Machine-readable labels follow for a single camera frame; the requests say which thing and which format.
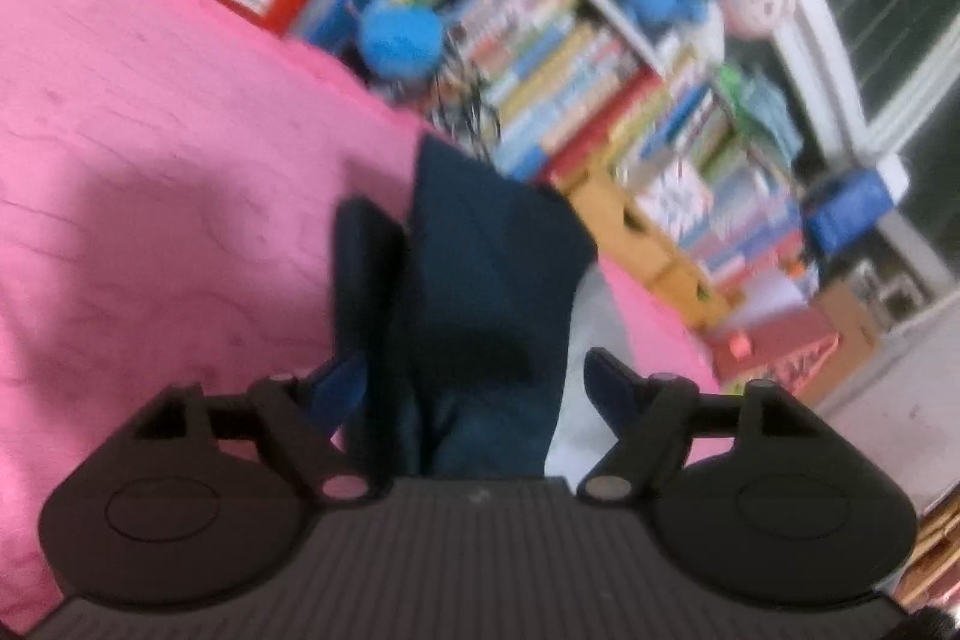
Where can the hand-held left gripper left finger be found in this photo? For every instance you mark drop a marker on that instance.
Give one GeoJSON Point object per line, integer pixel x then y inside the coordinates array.
{"type": "Point", "coordinates": [337, 389]}

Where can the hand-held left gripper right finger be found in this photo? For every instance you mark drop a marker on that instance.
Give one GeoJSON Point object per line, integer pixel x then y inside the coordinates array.
{"type": "Point", "coordinates": [607, 385]}

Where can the navy white striped jacket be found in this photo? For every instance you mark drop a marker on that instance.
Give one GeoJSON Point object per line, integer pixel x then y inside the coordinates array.
{"type": "Point", "coordinates": [487, 250]}

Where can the wooden drawer organizer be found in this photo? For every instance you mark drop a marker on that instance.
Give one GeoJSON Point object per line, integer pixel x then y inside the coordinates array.
{"type": "Point", "coordinates": [637, 235]}

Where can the pink triangular dollhouse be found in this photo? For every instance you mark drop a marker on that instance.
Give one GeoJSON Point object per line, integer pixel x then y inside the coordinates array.
{"type": "Point", "coordinates": [780, 340]}

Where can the white pencil print box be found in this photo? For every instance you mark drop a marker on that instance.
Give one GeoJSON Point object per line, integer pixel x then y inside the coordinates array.
{"type": "Point", "coordinates": [675, 201]}

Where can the brown cardboard box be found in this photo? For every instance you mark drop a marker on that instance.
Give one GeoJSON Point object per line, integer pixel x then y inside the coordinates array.
{"type": "Point", "coordinates": [851, 325]}

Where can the blue box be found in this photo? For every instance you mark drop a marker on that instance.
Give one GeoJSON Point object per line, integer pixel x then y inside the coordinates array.
{"type": "Point", "coordinates": [847, 212]}

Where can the pink blanket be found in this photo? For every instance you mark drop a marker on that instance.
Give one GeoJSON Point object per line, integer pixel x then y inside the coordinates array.
{"type": "Point", "coordinates": [150, 160]}

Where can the miniature bicycle model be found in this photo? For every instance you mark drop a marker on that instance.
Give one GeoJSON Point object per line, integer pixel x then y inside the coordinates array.
{"type": "Point", "coordinates": [465, 115]}

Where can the teal booklet stack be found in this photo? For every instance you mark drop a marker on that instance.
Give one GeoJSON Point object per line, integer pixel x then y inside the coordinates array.
{"type": "Point", "coordinates": [772, 115]}

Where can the row of colourful books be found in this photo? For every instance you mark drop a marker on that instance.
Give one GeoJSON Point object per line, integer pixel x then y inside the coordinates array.
{"type": "Point", "coordinates": [570, 70]}

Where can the blue pompom ball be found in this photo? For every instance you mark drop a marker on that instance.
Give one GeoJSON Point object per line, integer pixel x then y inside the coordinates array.
{"type": "Point", "coordinates": [397, 40]}

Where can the wooden slat frame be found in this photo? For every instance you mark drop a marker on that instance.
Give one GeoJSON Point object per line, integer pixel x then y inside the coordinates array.
{"type": "Point", "coordinates": [934, 550]}

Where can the white window frame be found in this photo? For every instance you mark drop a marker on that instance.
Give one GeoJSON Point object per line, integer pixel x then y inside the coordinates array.
{"type": "Point", "coordinates": [825, 85]}

